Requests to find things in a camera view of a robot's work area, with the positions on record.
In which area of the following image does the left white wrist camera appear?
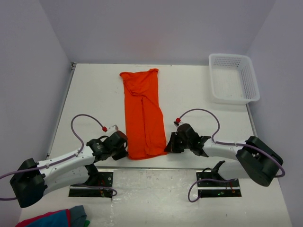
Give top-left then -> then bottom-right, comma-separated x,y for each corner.
107,124 -> 119,133

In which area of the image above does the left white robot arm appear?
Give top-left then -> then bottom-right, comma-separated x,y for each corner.
10,131 -> 127,208

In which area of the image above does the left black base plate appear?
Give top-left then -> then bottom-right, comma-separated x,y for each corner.
68,170 -> 115,198

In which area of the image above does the orange t shirt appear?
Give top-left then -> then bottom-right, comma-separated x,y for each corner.
120,69 -> 166,160

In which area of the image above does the grey folded t shirt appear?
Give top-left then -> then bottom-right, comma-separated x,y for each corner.
69,205 -> 87,227

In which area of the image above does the pink folded t shirt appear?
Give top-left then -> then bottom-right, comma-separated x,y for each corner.
15,209 -> 71,227

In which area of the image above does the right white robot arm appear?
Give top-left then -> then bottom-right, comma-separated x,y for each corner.
164,123 -> 285,187

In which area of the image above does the green folded t shirt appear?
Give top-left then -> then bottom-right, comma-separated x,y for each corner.
84,220 -> 90,227

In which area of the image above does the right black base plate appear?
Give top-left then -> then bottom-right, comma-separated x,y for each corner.
196,169 -> 242,198

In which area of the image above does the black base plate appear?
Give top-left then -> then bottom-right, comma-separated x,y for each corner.
68,170 -> 115,198
196,169 -> 242,198

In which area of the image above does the white plastic basket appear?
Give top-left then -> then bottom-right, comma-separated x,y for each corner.
209,53 -> 260,105

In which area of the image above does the teal folded t shirt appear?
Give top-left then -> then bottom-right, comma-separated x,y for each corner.
26,209 -> 71,227

